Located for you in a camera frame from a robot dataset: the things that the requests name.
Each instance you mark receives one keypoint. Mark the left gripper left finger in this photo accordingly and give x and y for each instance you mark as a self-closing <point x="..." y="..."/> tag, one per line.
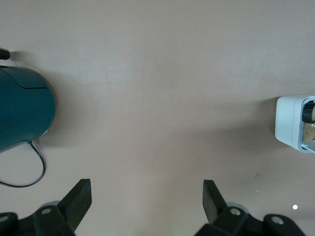
<point x="71" y="206"/>

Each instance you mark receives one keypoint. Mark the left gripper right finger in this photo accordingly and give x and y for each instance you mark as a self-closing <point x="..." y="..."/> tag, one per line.
<point x="216" y="211"/>

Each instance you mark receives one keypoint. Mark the white square trash bin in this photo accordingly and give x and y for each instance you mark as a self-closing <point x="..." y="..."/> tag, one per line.
<point x="286" y="118"/>

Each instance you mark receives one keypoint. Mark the dark teal electric kettle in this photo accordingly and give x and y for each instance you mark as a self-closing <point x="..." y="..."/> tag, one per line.
<point x="22" y="108"/>

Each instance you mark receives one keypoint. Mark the clear puffed snack packet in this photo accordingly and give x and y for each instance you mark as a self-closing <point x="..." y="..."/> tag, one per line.
<point x="309" y="131"/>

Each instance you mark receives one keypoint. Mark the black power plug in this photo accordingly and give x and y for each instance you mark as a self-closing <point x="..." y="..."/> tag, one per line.
<point x="3" y="54"/>

